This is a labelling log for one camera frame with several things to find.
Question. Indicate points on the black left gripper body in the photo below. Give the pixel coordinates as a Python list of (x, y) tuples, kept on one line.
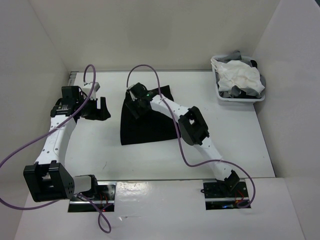
[(90, 110)]

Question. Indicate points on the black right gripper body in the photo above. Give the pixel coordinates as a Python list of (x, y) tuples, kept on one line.
[(136, 104)]

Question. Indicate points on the black skirt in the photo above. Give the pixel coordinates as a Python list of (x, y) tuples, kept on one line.
[(151, 127)]

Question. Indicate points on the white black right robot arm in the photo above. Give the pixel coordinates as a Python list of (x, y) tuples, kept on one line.
[(191, 127)]

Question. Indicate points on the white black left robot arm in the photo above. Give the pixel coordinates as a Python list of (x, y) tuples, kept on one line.
[(47, 179)]

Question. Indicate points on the grey skirt in basket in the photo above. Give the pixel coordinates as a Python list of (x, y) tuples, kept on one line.
[(235, 92)]

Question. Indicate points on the white laundry basket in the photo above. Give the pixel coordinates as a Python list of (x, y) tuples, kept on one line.
[(245, 100)]

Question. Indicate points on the white skirt in basket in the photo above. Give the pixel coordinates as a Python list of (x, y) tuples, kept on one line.
[(236, 73)]

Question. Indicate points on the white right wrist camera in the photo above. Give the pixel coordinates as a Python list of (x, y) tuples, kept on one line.
[(132, 95)]

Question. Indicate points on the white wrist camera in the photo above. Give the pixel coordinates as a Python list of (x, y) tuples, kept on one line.
[(91, 89), (132, 95)]

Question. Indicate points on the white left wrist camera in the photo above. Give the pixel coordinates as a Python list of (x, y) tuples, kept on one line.
[(91, 89)]

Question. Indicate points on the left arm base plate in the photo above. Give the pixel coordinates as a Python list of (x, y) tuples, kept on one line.
[(104, 199)]

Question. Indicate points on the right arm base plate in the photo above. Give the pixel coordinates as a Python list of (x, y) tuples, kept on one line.
[(215, 199)]

